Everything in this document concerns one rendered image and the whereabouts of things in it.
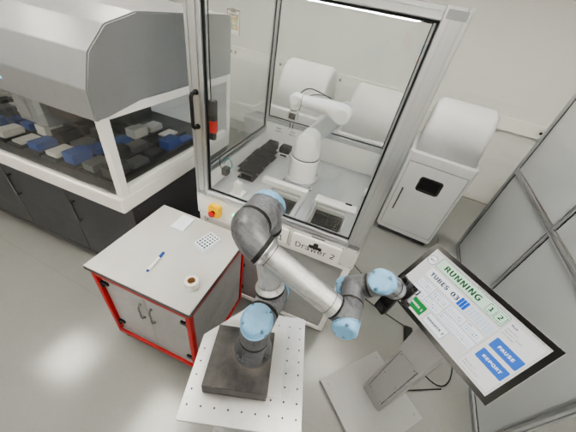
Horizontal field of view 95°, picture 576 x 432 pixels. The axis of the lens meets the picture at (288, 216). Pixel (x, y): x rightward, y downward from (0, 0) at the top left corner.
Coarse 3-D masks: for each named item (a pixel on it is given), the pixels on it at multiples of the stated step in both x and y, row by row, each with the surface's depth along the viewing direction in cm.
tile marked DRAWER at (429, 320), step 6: (426, 318) 111; (432, 318) 110; (426, 324) 110; (432, 324) 109; (438, 324) 108; (432, 330) 108; (438, 330) 107; (444, 330) 106; (438, 336) 106; (444, 336) 105
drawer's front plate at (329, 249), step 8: (296, 232) 150; (296, 240) 152; (304, 240) 150; (312, 240) 148; (296, 248) 156; (304, 248) 153; (320, 248) 149; (328, 248) 147; (336, 248) 145; (320, 256) 153; (328, 256) 150; (336, 256) 148
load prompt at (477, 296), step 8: (440, 264) 115; (448, 264) 113; (448, 272) 112; (456, 272) 111; (456, 280) 110; (464, 280) 108; (464, 288) 107; (472, 288) 105; (472, 296) 105; (480, 296) 103; (480, 304) 102; (488, 304) 101; (496, 304) 99; (488, 312) 100; (496, 312) 99; (504, 312) 97; (496, 320) 98; (504, 320) 97
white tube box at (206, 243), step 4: (204, 236) 155; (208, 236) 157; (212, 236) 157; (216, 236) 156; (200, 240) 152; (204, 240) 153; (208, 240) 153; (212, 240) 153; (216, 240) 154; (196, 244) 149; (200, 244) 151; (204, 244) 151; (208, 244) 150; (212, 244) 151; (216, 244) 154; (196, 248) 151; (200, 248) 148; (204, 248) 149; (208, 248) 150; (212, 248) 152; (204, 252) 148
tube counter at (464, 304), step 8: (448, 296) 109; (456, 296) 108; (456, 304) 107; (464, 304) 105; (464, 312) 104; (472, 312) 103; (472, 320) 102; (480, 320) 101; (488, 320) 99; (480, 328) 100; (488, 328) 98; (496, 328) 97
